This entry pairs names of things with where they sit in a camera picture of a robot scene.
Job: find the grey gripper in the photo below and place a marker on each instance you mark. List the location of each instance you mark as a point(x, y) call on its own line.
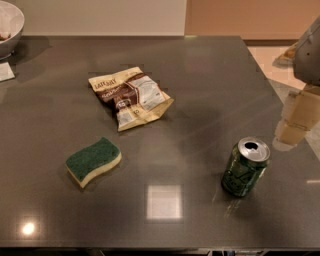
point(308, 55)

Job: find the green soda can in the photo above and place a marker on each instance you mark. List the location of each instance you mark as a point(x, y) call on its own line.
point(248, 160)

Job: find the brown cream snack bag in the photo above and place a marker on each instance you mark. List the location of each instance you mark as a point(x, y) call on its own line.
point(136, 98)

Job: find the green yellow sponge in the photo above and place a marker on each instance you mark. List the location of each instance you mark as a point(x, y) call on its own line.
point(93, 161)

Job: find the white paper napkin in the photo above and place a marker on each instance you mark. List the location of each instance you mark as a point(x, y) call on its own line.
point(6, 72)

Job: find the white bowl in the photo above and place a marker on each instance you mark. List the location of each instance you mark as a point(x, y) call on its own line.
point(12, 22)

